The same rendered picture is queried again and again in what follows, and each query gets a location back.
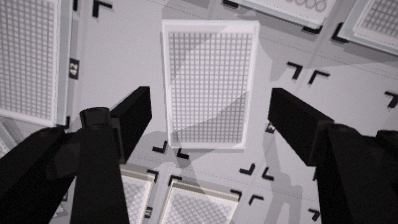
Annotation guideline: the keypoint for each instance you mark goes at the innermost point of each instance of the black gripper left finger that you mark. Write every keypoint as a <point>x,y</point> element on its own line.
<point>36,174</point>

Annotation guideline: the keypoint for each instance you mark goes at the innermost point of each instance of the grey flat deck plate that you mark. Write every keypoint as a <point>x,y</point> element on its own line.
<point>390,124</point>

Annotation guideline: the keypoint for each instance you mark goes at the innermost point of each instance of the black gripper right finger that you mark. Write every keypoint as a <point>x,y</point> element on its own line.
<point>352,188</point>

